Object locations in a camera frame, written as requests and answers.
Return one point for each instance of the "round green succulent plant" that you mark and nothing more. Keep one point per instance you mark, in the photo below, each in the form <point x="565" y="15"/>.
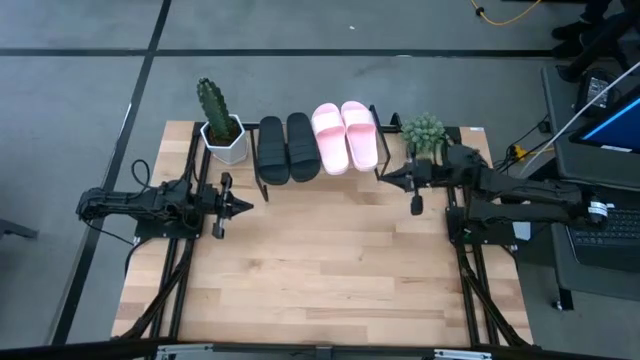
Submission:
<point x="422" y="132"/>

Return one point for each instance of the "black aluminium table frame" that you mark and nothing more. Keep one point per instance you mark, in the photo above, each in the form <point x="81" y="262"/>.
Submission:
<point x="467" y="300"/>

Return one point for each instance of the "grey desk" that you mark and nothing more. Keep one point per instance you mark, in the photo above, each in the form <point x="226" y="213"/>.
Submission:
<point x="565" y="160"/>

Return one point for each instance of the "grey laptop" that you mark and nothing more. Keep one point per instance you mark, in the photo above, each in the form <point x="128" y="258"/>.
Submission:
<point x="600" y="250"/>

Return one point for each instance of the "black rig beam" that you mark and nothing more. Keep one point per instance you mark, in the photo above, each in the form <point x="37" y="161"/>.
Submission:
<point x="75" y="350"/>

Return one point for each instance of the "pink slide sandal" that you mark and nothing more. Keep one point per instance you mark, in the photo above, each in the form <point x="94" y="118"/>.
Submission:
<point x="360" y="137"/>
<point x="331" y="142"/>

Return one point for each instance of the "wooden shelf with black frame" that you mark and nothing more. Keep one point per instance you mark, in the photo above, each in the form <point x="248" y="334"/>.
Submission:
<point x="263" y="192"/>

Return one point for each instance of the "tall green cactus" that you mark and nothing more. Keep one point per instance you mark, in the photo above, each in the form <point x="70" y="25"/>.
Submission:
<point x="215" y="110"/>

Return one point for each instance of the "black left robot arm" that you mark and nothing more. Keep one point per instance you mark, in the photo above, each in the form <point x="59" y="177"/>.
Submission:
<point x="130" y="202"/>

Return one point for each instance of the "white hexagonal plant pot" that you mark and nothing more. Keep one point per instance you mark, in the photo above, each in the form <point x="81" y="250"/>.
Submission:
<point x="230" y="150"/>

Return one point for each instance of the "black power adapter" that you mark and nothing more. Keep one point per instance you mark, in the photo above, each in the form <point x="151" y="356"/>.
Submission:
<point x="595" y="90"/>

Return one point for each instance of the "grey furniture foot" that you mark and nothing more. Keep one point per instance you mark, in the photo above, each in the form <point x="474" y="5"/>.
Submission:
<point x="15" y="229"/>

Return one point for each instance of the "person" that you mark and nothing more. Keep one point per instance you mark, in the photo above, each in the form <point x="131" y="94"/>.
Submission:
<point x="575" y="32"/>

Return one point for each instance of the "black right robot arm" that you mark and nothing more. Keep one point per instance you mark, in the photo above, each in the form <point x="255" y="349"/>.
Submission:
<point x="525" y="192"/>

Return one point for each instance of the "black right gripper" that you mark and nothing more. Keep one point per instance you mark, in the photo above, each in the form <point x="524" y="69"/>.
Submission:
<point x="430" y="174"/>

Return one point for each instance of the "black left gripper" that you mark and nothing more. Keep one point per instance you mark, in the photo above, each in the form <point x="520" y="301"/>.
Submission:
<point x="215" y="202"/>

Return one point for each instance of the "yellow power plug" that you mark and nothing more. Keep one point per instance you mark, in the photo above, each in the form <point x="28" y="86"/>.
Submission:
<point x="519" y="151"/>

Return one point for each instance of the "black slide sandal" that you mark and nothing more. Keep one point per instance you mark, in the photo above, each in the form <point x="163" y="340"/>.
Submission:
<point x="303" y="147"/>
<point x="273" y="150"/>

